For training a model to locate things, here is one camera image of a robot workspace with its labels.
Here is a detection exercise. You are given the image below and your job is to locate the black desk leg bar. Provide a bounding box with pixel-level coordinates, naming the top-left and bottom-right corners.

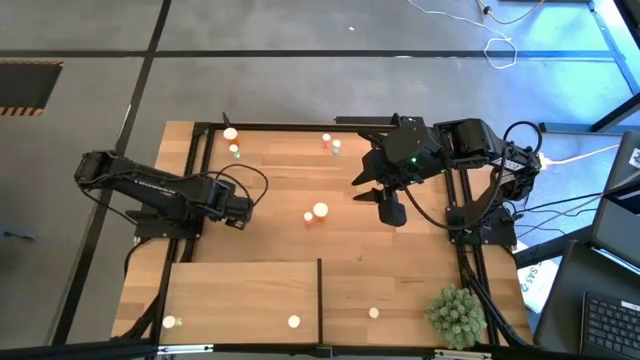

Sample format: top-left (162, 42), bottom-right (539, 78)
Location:
top-left (512, 224), bottom-right (594, 269)

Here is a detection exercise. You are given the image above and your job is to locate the thin black cable bundle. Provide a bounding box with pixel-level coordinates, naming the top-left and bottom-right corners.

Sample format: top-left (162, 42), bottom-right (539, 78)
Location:
top-left (499, 189), bottom-right (609, 239)

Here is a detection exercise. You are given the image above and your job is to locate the black aluminium table frame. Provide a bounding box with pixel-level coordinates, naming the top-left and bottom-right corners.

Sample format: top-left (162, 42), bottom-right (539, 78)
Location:
top-left (112, 121), bottom-right (534, 354)

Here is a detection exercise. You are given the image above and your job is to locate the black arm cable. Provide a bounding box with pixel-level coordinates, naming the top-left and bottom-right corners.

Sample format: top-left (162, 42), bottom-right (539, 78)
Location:
top-left (202, 163), bottom-right (270, 207)
top-left (397, 119), bottom-right (544, 232)

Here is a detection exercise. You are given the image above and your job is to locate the black shelf divider panel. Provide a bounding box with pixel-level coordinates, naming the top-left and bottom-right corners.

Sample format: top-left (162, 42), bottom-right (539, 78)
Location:
top-left (316, 256), bottom-right (324, 346)

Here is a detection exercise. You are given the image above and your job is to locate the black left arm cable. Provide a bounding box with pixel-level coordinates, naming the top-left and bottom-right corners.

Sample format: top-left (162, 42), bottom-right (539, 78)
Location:
top-left (202, 163), bottom-right (270, 207)

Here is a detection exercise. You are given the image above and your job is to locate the white power cable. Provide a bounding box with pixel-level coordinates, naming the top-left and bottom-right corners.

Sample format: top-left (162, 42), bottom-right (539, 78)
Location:
top-left (537, 143), bottom-right (621, 169)

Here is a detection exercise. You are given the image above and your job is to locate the white floor cable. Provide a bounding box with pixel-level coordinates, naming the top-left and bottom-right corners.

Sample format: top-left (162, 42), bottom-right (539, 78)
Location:
top-left (407, 0), bottom-right (519, 70)

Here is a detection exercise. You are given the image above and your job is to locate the artificial green plant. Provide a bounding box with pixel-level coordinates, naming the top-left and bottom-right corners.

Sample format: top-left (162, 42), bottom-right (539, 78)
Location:
top-left (427, 283), bottom-right (489, 351)

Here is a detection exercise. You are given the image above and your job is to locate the silver metal bracket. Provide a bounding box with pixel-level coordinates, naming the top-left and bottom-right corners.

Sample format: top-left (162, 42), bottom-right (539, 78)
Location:
top-left (157, 343), bottom-right (215, 354)
top-left (433, 348), bottom-right (494, 359)

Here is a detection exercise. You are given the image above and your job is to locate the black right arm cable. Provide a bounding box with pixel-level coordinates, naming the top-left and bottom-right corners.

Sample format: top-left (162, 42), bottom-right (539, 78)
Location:
top-left (397, 119), bottom-right (544, 232)

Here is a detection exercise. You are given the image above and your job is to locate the blue-black desk frame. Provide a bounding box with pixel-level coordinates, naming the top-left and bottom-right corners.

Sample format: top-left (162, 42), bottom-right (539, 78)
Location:
top-left (537, 0), bottom-right (640, 135)

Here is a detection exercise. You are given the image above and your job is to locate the black floor hatch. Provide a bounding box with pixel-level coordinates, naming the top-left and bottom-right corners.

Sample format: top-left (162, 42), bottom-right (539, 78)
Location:
top-left (0, 59), bottom-right (65, 118)

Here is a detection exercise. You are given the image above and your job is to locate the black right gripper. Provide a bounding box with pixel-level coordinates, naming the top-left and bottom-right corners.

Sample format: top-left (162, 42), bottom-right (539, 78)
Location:
top-left (351, 143), bottom-right (409, 228)

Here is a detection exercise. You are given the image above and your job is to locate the black stand crossbar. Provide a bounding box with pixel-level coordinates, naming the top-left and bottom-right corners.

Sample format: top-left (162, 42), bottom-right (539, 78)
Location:
top-left (0, 339), bottom-right (640, 360)

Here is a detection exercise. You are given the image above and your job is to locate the black laptop with keyboard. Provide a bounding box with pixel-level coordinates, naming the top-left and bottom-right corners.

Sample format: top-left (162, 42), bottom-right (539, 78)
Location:
top-left (532, 239), bottom-right (640, 360)

